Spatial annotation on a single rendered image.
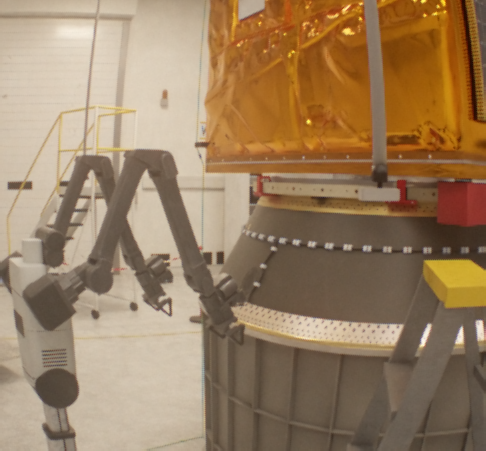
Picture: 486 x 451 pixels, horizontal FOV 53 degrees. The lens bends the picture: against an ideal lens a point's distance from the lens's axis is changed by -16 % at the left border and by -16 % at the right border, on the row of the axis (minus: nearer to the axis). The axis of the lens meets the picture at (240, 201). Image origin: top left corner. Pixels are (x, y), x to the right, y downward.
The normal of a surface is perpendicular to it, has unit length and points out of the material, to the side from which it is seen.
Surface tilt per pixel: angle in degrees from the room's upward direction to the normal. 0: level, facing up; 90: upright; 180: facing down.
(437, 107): 92
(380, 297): 62
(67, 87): 90
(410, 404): 87
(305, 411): 90
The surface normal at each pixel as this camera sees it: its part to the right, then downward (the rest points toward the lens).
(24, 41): 0.47, 0.04
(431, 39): -0.82, -0.09
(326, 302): -0.53, -0.44
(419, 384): -0.18, -0.01
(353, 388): -0.47, 0.04
